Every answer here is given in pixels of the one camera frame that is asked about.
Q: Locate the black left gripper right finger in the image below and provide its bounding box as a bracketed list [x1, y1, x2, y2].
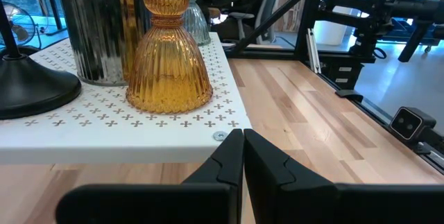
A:
[244, 129, 444, 224]

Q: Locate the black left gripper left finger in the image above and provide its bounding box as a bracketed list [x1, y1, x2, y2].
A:
[55, 129, 245, 224]

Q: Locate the amber ribbed glass candle holder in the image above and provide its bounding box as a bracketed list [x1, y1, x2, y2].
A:
[126, 0, 214, 114]

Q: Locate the clear ribbed glass candle holder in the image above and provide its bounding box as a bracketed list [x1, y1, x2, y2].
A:
[182, 0, 212, 47]

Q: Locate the tin candle with cake label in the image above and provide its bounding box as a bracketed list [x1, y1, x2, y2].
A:
[53, 0, 128, 87]

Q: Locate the tall black candlestick holder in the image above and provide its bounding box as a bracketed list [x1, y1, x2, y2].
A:
[0, 0, 83, 121]

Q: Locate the white perforated metal shelf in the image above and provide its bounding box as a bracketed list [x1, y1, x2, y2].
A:
[0, 31, 253, 165]

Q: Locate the grey office chair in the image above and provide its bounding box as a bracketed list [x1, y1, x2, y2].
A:
[228, 0, 286, 44]

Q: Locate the dark side table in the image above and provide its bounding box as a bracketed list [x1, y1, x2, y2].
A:
[27, 0, 67, 36]

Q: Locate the small desk fan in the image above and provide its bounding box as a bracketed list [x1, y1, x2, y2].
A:
[1, 1, 37, 46]

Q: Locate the small black edge bracket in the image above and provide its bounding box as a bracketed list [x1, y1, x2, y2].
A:
[334, 89, 364, 103]

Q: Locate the black table-level camera box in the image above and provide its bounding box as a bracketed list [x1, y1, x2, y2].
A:
[388, 105, 437, 145]

